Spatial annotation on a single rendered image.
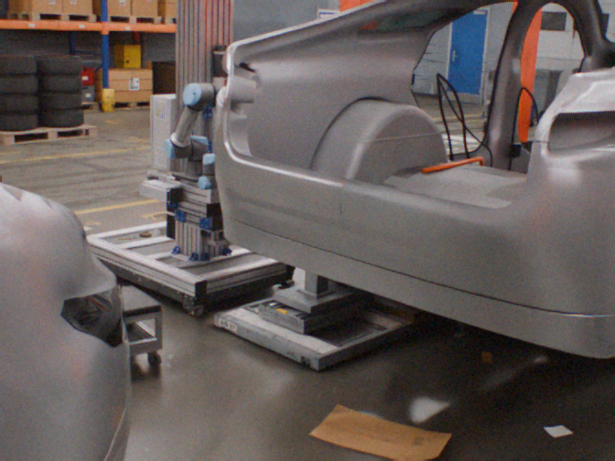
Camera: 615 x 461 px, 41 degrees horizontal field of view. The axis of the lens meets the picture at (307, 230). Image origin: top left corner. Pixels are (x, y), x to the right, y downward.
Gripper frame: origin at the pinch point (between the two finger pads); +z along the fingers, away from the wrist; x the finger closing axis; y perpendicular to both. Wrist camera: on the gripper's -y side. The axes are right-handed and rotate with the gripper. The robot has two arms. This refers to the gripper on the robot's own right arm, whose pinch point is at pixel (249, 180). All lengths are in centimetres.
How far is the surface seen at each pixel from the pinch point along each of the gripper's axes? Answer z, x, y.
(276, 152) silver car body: -52, -75, 32
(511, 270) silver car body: -92, -223, 20
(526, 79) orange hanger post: 254, -27, 54
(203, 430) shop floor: -107, -93, -83
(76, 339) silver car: -252, -240, 45
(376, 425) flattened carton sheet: -48, -141, -82
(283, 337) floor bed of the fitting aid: -20, -52, -75
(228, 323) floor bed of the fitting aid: -26, -14, -77
